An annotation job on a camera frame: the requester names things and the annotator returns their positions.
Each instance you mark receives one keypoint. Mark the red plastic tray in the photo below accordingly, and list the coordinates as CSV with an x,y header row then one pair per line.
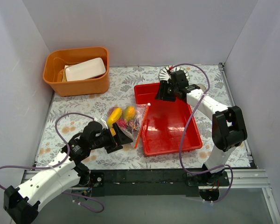
x,y
165,121

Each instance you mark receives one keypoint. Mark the yellow item in tub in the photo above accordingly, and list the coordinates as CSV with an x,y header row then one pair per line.
x,y
61,77

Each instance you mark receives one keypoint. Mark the yellow corn cob toy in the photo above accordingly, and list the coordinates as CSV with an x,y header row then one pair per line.
x,y
114,116

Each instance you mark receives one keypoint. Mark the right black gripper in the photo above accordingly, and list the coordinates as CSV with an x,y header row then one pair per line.
x,y
169,89

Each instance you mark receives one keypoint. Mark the speckled grey round dish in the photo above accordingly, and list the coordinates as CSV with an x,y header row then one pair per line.
x,y
202,87

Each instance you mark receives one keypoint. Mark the dark purple fruit toy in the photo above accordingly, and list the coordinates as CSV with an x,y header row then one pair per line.
x,y
133,125

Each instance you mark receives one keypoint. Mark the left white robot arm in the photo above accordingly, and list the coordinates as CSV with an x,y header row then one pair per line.
x,y
65,170

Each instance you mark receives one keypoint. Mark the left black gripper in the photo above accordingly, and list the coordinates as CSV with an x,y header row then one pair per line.
x,y
113,140

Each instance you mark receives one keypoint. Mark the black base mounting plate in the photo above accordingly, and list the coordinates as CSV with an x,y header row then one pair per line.
x,y
148,182

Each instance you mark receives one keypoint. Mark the orange plastic tub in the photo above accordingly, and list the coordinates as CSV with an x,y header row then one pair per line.
x,y
58,59

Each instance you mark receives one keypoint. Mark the yellow orange mango toy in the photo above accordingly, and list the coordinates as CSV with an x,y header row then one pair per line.
x,y
129,113

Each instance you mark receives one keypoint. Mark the red apple toy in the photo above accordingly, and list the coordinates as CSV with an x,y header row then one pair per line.
x,y
122,124

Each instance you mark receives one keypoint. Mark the clear zip top bag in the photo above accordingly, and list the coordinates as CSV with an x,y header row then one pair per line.
x,y
141,115

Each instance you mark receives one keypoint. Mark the striped round plate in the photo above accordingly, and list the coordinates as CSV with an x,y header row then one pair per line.
x,y
164,75

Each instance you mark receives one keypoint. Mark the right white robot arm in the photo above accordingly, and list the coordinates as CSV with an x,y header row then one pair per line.
x,y
228,126

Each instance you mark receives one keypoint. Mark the white rectangular dish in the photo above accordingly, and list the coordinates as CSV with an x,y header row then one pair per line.
x,y
85,70

